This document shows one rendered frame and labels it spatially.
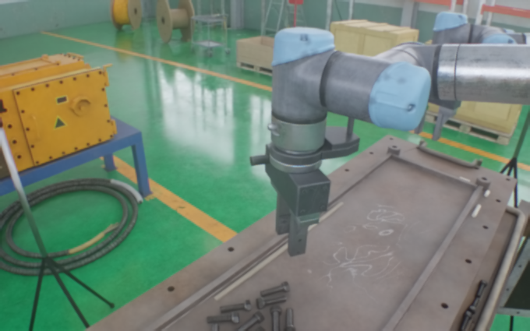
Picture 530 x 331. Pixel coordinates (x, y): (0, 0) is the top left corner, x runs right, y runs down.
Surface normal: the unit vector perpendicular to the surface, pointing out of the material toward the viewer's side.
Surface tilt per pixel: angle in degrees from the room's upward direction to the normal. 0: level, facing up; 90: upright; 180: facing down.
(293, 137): 90
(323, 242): 0
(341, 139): 0
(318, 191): 90
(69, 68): 90
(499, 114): 90
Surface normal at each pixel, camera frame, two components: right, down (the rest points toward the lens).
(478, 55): -0.51, -0.37
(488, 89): -0.50, 0.70
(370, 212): 0.02, -0.87
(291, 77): -0.55, 0.36
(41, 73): 0.75, 0.33
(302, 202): 0.33, 0.47
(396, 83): -0.42, -0.19
